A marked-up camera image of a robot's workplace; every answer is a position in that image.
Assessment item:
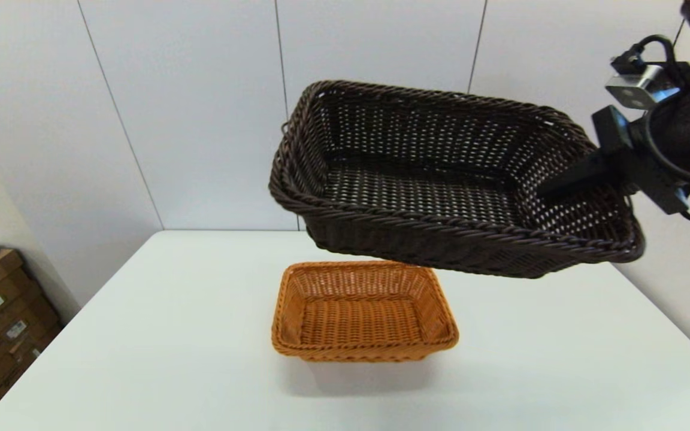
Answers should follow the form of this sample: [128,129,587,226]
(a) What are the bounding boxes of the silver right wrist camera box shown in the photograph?
[605,63,682,111]

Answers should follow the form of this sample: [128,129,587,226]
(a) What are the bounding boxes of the orange woven wicker basket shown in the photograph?
[271,260,459,362]

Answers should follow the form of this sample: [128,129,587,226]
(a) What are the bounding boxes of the cardboard box with white label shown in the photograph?
[0,305,64,420]
[0,280,46,360]

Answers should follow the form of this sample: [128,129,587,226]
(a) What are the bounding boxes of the dark brown woven wicker basket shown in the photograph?
[268,80,646,280]

